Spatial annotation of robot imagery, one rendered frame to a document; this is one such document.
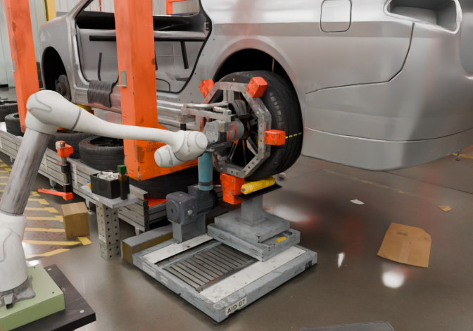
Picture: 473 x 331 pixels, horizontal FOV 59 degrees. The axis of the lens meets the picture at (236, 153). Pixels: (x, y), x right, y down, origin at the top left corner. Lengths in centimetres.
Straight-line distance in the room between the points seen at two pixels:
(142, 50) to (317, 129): 110
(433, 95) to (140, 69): 156
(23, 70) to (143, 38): 195
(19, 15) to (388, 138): 334
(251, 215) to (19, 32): 270
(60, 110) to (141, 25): 95
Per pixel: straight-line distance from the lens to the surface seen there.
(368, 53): 205
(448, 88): 210
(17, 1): 431
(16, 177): 198
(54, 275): 218
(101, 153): 361
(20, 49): 429
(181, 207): 262
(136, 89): 253
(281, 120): 228
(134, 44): 252
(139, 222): 293
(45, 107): 177
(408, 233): 331
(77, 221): 321
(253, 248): 257
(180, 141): 180
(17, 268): 188
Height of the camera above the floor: 134
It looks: 15 degrees down
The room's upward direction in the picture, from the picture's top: straight up
